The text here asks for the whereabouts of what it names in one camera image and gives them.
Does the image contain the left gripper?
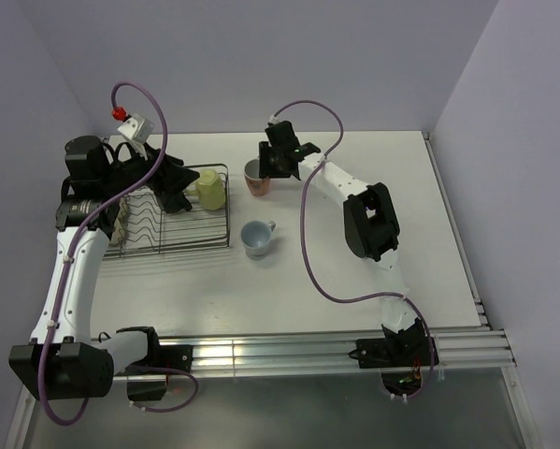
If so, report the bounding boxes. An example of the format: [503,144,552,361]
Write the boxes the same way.
[100,139,199,198]

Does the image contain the pink patterned mug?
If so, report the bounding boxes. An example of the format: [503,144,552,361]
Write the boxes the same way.
[244,159,271,196]

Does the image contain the pale yellow mug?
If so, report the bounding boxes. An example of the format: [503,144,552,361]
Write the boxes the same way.
[185,168,225,210]

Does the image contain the cream and brown tumbler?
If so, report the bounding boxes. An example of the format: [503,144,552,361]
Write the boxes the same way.
[116,197,129,224]

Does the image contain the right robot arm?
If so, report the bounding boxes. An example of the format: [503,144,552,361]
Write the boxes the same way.
[258,116,429,365]

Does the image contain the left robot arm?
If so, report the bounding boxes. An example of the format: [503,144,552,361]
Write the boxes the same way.
[8,136,199,402]

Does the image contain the light blue mug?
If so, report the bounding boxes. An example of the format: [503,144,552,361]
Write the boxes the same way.
[240,221,276,259]

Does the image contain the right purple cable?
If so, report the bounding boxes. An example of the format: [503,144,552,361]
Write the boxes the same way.
[268,100,438,398]

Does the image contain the purple cable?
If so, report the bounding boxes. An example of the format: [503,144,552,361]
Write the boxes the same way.
[38,82,199,426]
[268,100,438,398]

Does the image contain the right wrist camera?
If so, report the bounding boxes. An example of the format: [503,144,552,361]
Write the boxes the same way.
[267,115,281,126]

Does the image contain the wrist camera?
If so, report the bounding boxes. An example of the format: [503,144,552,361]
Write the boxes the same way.
[111,107,154,159]
[267,115,281,126]

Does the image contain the wire dish rack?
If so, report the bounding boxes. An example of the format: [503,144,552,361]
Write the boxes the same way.
[105,187,230,259]

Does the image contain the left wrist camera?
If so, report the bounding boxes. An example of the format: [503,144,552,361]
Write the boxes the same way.
[111,107,154,159]

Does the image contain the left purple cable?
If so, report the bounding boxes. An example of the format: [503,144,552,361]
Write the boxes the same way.
[38,82,199,426]

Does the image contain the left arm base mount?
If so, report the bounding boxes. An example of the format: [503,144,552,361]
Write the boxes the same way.
[115,326,194,403]

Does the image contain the aluminium mounting rail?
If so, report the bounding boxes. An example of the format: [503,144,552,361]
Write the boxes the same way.
[160,327,516,379]

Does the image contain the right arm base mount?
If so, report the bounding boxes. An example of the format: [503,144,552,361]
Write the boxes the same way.
[348,335,439,369]

